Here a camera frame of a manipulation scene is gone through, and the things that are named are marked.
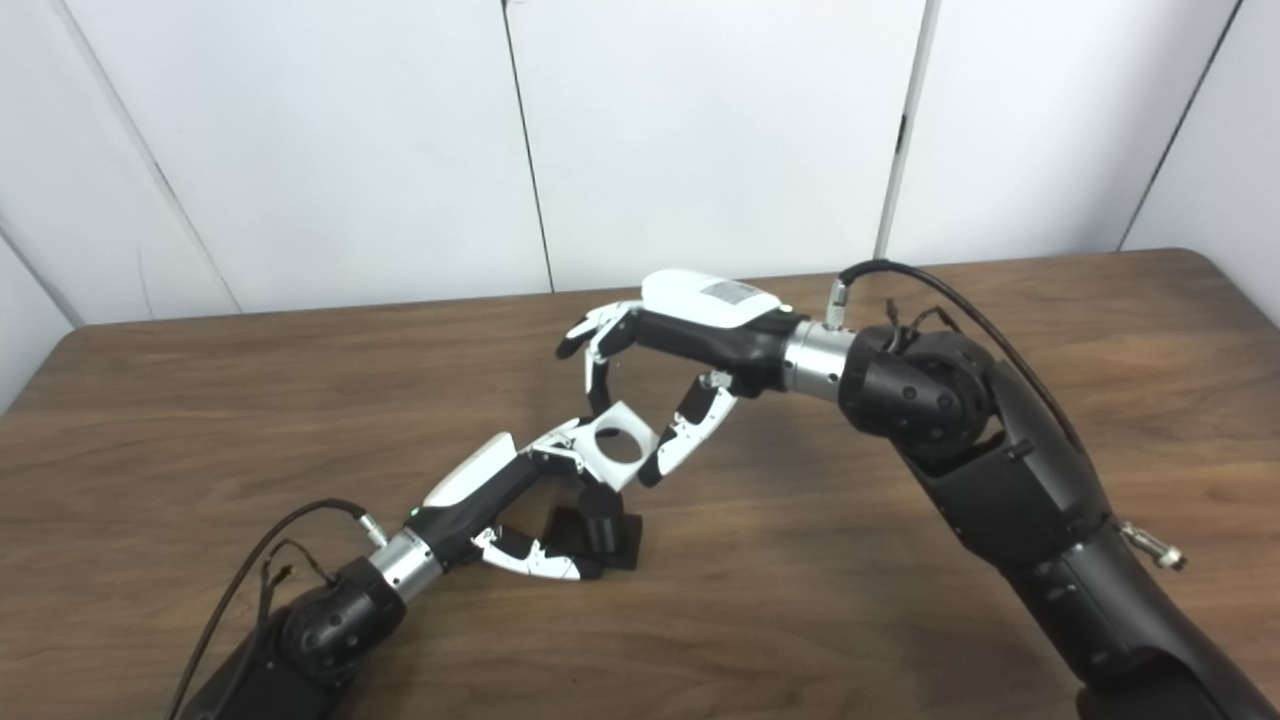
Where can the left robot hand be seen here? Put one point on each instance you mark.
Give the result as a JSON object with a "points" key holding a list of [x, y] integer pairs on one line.
{"points": [[470, 495]]}

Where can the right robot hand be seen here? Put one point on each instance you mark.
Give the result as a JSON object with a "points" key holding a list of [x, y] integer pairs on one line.
{"points": [[710, 325]]}

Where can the white square piece with hole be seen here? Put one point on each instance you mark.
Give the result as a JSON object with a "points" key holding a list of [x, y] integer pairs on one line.
{"points": [[640, 440]]}

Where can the black peg with square base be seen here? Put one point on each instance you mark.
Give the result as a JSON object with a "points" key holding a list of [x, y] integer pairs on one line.
{"points": [[610, 530]]}

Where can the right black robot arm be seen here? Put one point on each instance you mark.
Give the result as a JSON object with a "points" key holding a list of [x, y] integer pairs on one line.
{"points": [[1010, 480]]}

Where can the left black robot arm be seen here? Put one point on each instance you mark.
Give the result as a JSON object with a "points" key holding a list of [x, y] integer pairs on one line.
{"points": [[310, 630]]}

